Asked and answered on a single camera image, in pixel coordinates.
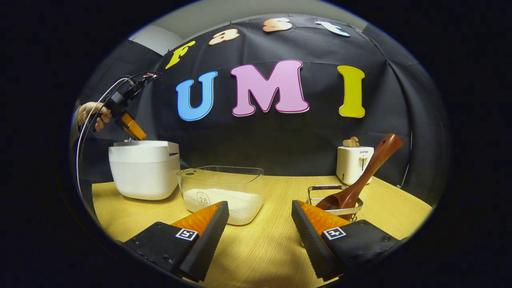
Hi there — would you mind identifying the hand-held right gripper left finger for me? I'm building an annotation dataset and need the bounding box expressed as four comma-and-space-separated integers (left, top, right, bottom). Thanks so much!
124, 201, 230, 282

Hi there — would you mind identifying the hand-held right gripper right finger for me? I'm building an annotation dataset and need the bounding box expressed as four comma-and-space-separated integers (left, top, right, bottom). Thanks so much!
291, 200, 400, 282

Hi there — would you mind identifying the white rice cooker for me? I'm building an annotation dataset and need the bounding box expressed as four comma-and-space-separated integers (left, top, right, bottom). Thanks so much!
108, 140, 181, 200

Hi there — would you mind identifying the metal wire chopstick holder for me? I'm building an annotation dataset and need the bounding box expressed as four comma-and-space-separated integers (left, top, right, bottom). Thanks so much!
306, 185, 364, 222

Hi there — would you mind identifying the brown wooden spoon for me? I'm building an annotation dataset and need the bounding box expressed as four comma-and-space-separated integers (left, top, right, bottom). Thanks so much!
315, 134, 404, 220

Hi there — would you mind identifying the clear plastic rice container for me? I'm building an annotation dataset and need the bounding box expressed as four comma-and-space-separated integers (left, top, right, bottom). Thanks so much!
176, 166, 265, 226

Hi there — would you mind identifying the white toaster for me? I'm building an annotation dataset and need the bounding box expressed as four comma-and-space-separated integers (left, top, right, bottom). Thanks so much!
336, 146, 375, 186

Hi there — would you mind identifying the black backdrop cloth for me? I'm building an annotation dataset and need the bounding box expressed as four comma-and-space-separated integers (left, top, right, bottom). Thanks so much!
72, 14, 452, 208

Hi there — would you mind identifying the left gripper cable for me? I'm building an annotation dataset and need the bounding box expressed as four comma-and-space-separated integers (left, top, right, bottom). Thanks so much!
76, 73, 138, 200

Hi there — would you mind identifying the grey toaster cable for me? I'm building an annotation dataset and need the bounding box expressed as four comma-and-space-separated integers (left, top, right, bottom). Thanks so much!
397, 132, 414, 188

